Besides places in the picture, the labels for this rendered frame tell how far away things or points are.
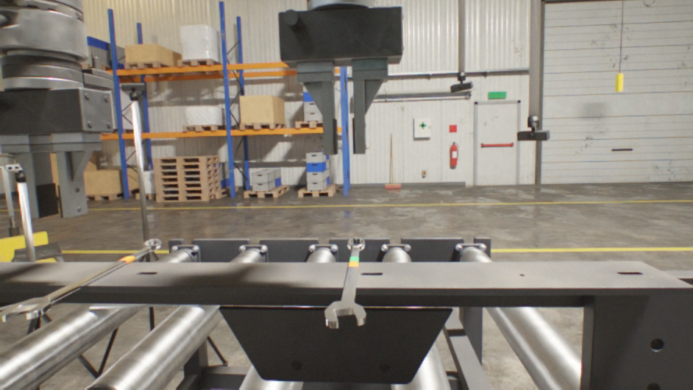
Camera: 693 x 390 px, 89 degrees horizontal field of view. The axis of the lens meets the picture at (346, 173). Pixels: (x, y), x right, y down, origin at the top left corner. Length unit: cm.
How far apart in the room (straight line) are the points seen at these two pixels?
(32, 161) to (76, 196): 6
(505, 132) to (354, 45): 968
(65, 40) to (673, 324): 84
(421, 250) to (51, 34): 131
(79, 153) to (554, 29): 1059
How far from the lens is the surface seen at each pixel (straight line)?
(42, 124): 54
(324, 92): 40
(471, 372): 102
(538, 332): 96
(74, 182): 54
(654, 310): 65
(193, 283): 53
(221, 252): 163
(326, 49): 39
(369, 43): 39
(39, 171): 57
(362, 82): 39
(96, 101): 52
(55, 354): 114
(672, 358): 70
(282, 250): 154
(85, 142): 52
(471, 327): 164
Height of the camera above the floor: 135
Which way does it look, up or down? 6 degrees down
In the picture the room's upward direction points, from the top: 2 degrees counter-clockwise
